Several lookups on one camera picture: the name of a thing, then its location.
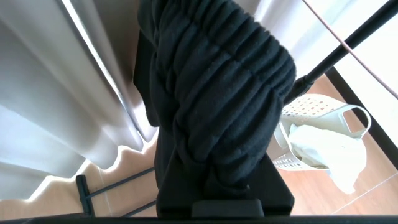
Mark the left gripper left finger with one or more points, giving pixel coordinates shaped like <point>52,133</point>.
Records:
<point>174,196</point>

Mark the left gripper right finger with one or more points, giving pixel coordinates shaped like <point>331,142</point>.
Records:
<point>273,193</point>

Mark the black shorts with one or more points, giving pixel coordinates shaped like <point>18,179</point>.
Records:
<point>217,87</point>

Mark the white laundry basket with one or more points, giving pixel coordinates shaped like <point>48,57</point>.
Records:
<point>317,109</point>

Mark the black clothes rack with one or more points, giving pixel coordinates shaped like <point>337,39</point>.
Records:
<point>342,49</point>

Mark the pink clothes hanger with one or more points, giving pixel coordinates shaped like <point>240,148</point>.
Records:
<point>351,51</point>

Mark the white garment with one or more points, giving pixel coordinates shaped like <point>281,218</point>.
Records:
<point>329,149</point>

